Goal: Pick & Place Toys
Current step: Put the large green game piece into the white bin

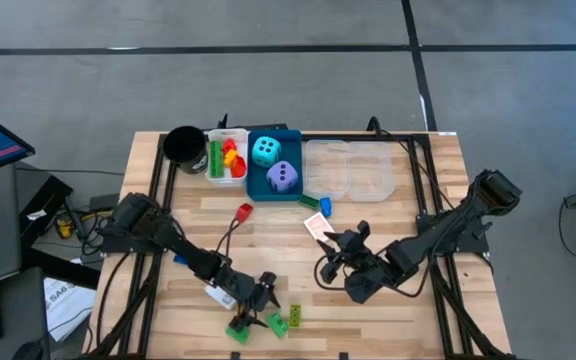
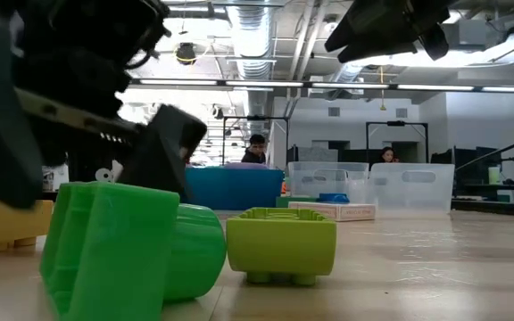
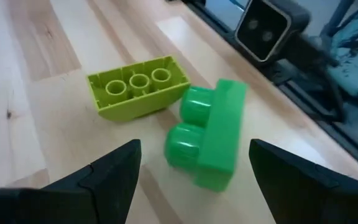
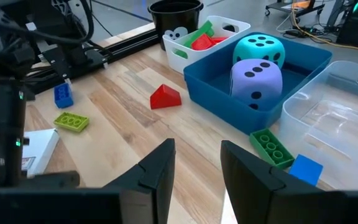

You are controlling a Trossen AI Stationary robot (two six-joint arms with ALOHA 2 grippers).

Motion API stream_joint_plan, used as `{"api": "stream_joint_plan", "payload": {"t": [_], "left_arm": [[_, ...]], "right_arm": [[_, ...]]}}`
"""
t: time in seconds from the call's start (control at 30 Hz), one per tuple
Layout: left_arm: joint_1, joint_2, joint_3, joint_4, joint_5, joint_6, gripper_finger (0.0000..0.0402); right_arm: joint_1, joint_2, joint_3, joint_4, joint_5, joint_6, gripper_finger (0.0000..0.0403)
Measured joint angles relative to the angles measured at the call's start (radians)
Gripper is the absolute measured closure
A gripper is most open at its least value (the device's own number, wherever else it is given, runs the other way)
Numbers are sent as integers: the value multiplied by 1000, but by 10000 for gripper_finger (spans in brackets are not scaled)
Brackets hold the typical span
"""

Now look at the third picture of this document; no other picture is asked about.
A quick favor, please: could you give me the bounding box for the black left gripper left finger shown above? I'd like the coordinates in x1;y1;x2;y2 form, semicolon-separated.
0;139;142;224

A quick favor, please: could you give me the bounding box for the black table-level camera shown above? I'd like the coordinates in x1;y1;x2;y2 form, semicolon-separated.
234;0;312;65

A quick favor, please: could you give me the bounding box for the lime green toy brick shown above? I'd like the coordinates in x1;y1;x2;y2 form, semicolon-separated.
86;55;192;123

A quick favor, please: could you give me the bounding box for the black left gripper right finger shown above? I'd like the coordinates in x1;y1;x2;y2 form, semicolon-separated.
248;139;358;224

